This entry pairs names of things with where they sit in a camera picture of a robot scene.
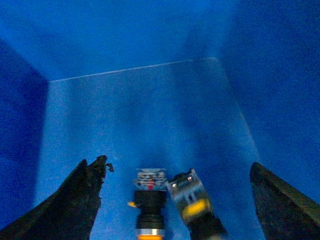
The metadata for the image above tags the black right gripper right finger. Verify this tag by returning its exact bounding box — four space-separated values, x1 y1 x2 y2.
249 162 320 240

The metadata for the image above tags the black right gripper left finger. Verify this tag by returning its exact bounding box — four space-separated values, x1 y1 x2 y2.
0 155 114 240

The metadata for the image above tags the yellow mushroom push button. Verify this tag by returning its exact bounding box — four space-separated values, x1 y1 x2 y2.
128 168 167 240

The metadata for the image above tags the blue target bin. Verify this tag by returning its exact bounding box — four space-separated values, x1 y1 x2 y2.
0 0 320 240

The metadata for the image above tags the red mushroom push button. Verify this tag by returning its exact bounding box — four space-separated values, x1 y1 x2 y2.
165 168 227 240

